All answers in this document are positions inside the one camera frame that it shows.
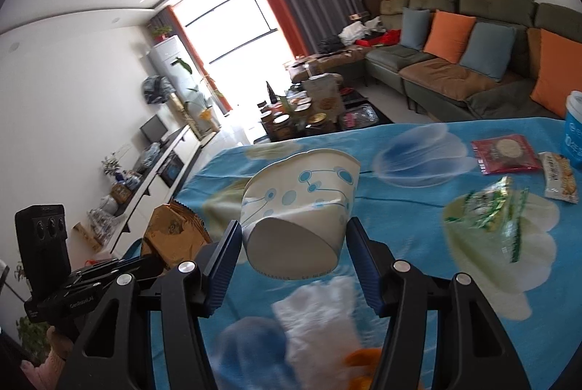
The pile of white clothes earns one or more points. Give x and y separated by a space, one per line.
359 31

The tall plant in yellow pot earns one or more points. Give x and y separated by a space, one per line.
200 99

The small potted plant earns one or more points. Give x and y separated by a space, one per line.
162 32

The group of snack jars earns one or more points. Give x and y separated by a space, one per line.
291 117

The blue white porcelain teapot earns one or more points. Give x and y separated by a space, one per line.
132 181

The white biscuit packet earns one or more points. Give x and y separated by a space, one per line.
559 176

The white crumpled tissue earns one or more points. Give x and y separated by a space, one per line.
318 326

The red snack packet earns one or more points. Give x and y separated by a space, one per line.
504 153

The dark coffee table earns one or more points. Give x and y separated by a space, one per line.
363 117

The white ceramic jar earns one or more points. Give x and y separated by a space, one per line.
108 204

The small cardboard box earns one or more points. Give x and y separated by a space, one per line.
87 236

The brown sofa seat pad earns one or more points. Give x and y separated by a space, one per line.
454 76

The green sofa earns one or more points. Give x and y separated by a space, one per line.
495 4

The tan paper bag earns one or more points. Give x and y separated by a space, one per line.
323 94

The orange cushion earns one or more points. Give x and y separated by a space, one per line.
557 72
448 35

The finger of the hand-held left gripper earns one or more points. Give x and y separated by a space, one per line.
118 265
145 274

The person's left hand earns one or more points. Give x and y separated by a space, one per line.
59 349

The clear green snack wrapper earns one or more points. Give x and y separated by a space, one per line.
486 208

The clear plastic bag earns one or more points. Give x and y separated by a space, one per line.
148 157

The fan with patterned cover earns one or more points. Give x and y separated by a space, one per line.
157 89

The red cloth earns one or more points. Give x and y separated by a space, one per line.
379 39

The green houseplant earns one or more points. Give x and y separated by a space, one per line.
34 337

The clear glass ornament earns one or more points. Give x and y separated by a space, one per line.
100 226

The blue white paper cup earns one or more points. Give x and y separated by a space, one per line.
574 131

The orange peel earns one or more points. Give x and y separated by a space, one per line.
361 367

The brown stacked boxes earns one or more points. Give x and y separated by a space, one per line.
372 1

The white TV cabinet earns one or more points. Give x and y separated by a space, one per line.
154 181

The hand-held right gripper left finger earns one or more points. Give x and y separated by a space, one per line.
223 272

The white standing air conditioner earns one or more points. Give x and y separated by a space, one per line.
170 63

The white paper bowl blue print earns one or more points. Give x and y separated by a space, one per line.
295 199

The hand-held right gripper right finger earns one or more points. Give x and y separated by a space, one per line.
368 276

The brown snack wrapper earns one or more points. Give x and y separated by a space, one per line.
172 226

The large window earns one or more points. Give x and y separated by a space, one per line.
232 44

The blue-grey cushion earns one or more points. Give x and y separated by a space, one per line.
414 29
489 51

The black monitor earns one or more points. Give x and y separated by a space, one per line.
153 128

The blue floral tablecloth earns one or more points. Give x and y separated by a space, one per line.
409 235

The small plant in blue vase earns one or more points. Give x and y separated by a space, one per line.
112 167

